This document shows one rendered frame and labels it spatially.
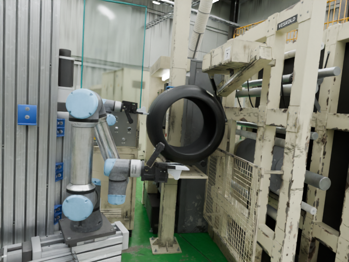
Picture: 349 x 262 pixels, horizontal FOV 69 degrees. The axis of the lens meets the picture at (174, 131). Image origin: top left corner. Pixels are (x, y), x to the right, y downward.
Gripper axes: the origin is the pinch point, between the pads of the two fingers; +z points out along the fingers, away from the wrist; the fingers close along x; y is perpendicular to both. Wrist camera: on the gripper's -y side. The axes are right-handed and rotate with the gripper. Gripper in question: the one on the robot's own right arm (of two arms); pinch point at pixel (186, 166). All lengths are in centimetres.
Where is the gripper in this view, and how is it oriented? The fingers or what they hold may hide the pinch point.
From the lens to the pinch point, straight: 112.8
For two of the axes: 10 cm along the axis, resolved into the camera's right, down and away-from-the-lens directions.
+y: -0.6, 10.0, -0.4
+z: 9.9, 0.6, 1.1
